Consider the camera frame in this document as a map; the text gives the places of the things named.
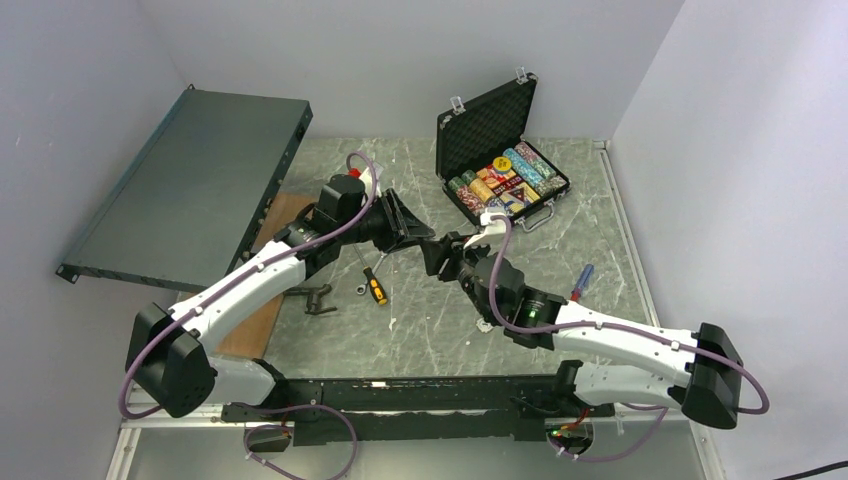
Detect white poker chip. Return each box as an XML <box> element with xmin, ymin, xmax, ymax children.
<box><xmin>475</xmin><ymin>318</ymin><xmax>494</xmax><ymax>334</ymax></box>

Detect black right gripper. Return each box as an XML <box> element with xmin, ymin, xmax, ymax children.
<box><xmin>420</xmin><ymin>231</ymin><xmax>498</xmax><ymax>324</ymax></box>

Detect blue handled screwdriver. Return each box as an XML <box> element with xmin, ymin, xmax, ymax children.
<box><xmin>570</xmin><ymin>264</ymin><xmax>594</xmax><ymax>302</ymax></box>

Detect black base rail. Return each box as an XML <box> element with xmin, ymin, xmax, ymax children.
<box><xmin>221</xmin><ymin>360</ymin><xmax>584</xmax><ymax>446</ymax></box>

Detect yellow round blind button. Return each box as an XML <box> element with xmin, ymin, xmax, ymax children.
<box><xmin>491</xmin><ymin>156</ymin><xmax>512</xmax><ymax>176</ymax></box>

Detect dark rack server chassis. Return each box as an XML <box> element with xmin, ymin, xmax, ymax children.
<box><xmin>56</xmin><ymin>87</ymin><xmax>313</xmax><ymax>292</ymax></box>

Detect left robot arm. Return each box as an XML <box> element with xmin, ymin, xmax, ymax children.
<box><xmin>126</xmin><ymin>174</ymin><xmax>435</xmax><ymax>420</ymax></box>

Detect black clamp tool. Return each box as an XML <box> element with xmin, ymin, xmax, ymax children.
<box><xmin>284</xmin><ymin>284</ymin><xmax>338</xmax><ymax>316</ymax></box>

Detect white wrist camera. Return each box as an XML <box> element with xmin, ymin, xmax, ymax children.
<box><xmin>348</xmin><ymin>163</ymin><xmax>384</xmax><ymax>183</ymax></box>
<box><xmin>463</xmin><ymin>207</ymin><xmax>511</xmax><ymax>250</ymax></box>

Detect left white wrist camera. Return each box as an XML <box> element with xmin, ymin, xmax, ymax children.
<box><xmin>348</xmin><ymin>163</ymin><xmax>384</xmax><ymax>183</ymax></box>

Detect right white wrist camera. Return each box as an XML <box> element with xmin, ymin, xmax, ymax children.
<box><xmin>463</xmin><ymin>207</ymin><xmax>511</xmax><ymax>250</ymax></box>

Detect yellow black screwdriver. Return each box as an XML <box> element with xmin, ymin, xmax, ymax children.
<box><xmin>353</xmin><ymin>245</ymin><xmax>389</xmax><ymax>306</ymax></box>

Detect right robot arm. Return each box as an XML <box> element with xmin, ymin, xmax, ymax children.
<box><xmin>420</xmin><ymin>233</ymin><xmax>744</xmax><ymax>430</ymax></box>

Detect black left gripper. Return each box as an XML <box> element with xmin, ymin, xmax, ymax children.
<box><xmin>338</xmin><ymin>188</ymin><xmax>435</xmax><ymax>254</ymax></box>

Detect red playing card deck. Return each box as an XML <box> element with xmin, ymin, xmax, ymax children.
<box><xmin>476</xmin><ymin>165</ymin><xmax>515</xmax><ymax>191</ymax></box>

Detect blue playing card deck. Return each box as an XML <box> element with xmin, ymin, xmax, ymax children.
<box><xmin>499</xmin><ymin>182</ymin><xmax>540</xmax><ymax>215</ymax></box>

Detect black poker set case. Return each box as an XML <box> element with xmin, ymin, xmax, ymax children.
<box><xmin>435</xmin><ymin>67</ymin><xmax>571</xmax><ymax>232</ymax></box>

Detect silver ratchet wrench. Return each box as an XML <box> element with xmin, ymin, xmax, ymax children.
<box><xmin>356</xmin><ymin>254</ymin><xmax>386</xmax><ymax>300</ymax></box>

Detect brown wooden board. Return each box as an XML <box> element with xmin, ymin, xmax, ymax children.
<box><xmin>215</xmin><ymin>192</ymin><xmax>318</xmax><ymax>362</ymax></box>

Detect red black triangular button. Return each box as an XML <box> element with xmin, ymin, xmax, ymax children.
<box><xmin>501</xmin><ymin>184</ymin><xmax>534</xmax><ymax>210</ymax></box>

